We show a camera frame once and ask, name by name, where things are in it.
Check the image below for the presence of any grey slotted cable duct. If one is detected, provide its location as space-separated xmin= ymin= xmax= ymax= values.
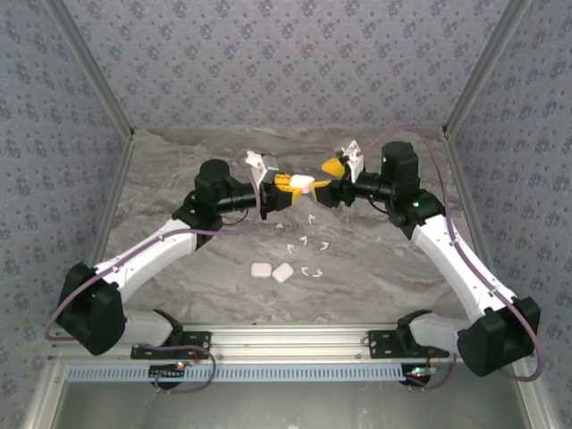
xmin=66 ymin=362 xmax=452 ymax=383

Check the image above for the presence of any grey metal base plate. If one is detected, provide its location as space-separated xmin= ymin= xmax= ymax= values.
xmin=48 ymin=379 xmax=537 ymax=429

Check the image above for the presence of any aluminium frame bar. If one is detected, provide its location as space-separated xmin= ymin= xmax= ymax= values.
xmin=20 ymin=359 xmax=71 ymax=429
xmin=513 ymin=357 xmax=562 ymax=429

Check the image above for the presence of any aluminium corner post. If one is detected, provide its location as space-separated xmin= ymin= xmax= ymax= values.
xmin=44 ymin=0 xmax=137 ymax=140
xmin=441 ymin=0 xmax=534 ymax=140

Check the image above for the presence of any aluminium table side rail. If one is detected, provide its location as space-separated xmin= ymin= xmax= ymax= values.
xmin=82 ymin=133 xmax=138 ymax=273
xmin=441 ymin=133 xmax=498 ymax=281

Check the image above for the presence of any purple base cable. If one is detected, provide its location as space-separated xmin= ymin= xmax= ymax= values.
xmin=133 ymin=343 xmax=218 ymax=395
xmin=406 ymin=352 xmax=458 ymax=392

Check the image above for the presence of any black controller board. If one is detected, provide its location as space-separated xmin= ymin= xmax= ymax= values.
xmin=148 ymin=362 xmax=188 ymax=389
xmin=404 ymin=364 xmax=442 ymax=388

